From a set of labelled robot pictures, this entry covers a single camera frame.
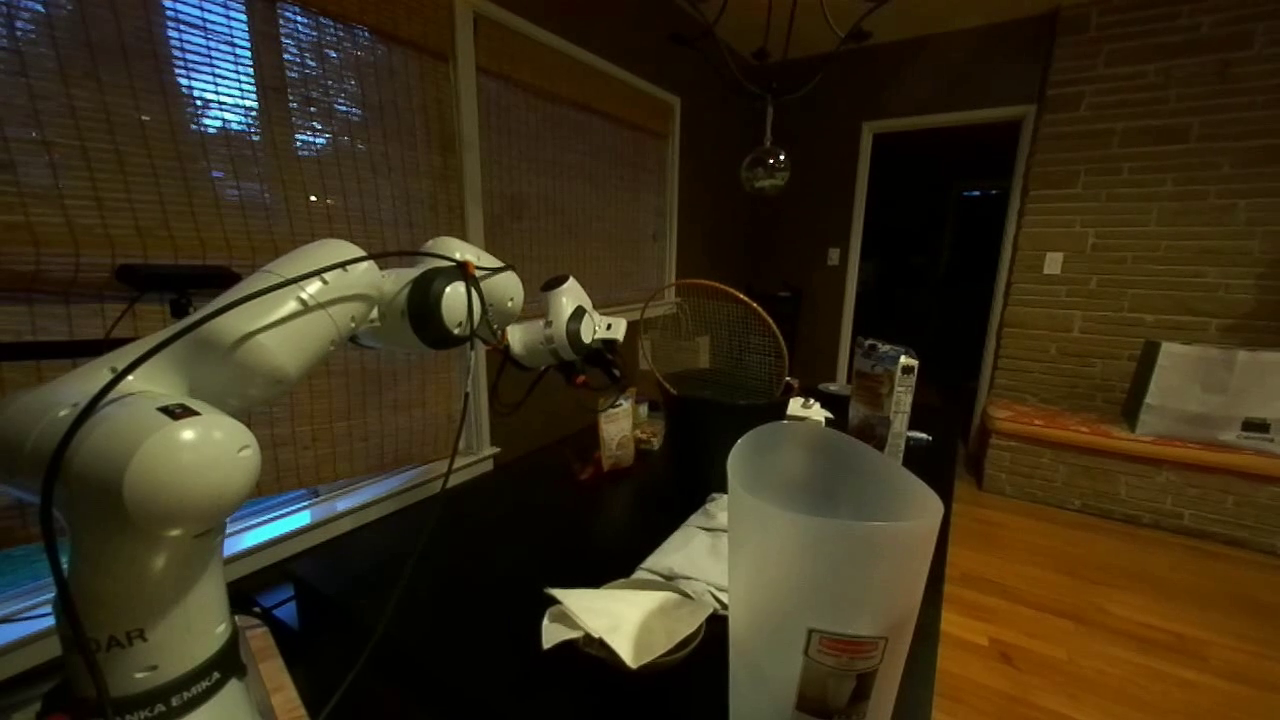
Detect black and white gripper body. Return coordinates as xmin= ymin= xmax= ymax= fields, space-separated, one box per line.
xmin=538 ymin=276 xmax=629 ymax=377

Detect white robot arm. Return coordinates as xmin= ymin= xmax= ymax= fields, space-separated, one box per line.
xmin=0 ymin=236 xmax=629 ymax=720

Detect frosted white plastic container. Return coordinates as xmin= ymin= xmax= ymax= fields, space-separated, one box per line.
xmin=728 ymin=420 xmax=945 ymax=720

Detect badminton racket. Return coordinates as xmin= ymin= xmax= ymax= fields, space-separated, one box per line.
xmin=638 ymin=276 xmax=787 ymax=405

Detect tall black vase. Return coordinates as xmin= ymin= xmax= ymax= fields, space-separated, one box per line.
xmin=665 ymin=371 xmax=784 ymax=507

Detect crumpled white paper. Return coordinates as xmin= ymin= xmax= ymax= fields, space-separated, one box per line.
xmin=635 ymin=493 xmax=728 ymax=613

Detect hanging globe lamp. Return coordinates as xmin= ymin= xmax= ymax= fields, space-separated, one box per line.
xmin=741 ymin=99 xmax=790 ymax=197

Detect white folded napkin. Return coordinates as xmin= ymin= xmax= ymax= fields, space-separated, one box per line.
xmin=538 ymin=585 xmax=712 ymax=667

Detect colourful picture box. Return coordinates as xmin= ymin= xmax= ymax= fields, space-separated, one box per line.
xmin=847 ymin=341 xmax=921 ymax=458

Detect white board on bench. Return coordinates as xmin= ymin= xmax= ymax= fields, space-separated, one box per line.
xmin=1120 ymin=341 xmax=1280 ymax=451

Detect wall light switch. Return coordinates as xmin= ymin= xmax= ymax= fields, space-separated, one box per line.
xmin=1039 ymin=252 xmax=1063 ymax=276

